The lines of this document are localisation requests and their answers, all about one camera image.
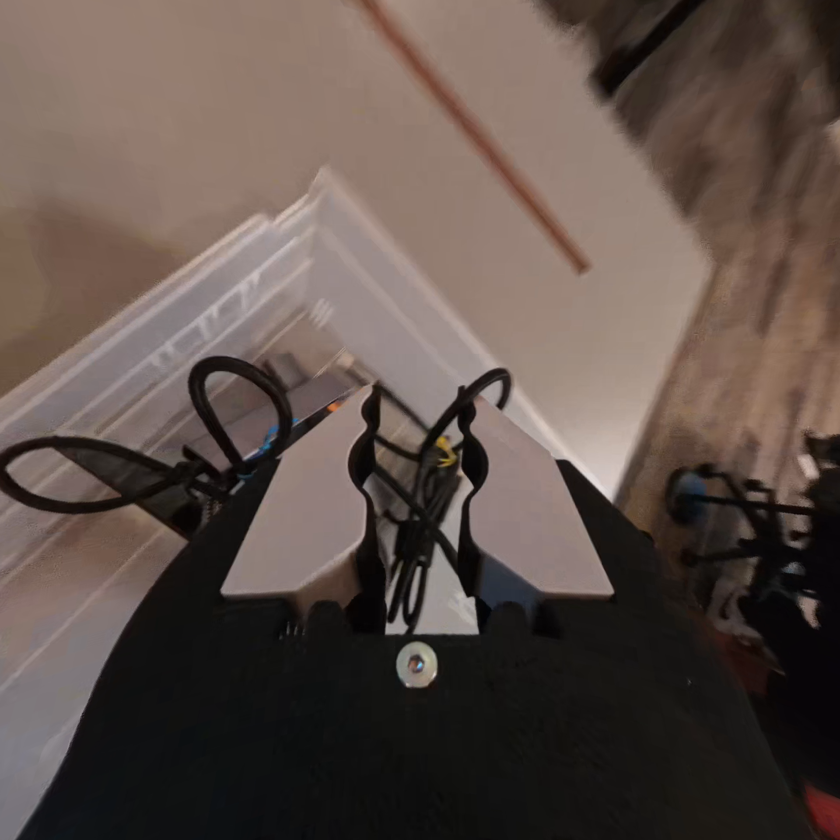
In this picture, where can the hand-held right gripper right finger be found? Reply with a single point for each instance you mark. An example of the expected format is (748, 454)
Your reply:
(538, 525)

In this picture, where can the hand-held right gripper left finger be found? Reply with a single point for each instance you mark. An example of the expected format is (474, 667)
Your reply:
(308, 525)

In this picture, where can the clear plastic bin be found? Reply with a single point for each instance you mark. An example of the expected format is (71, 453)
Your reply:
(394, 295)

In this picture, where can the black office chair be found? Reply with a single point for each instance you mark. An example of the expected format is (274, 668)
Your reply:
(754, 525)

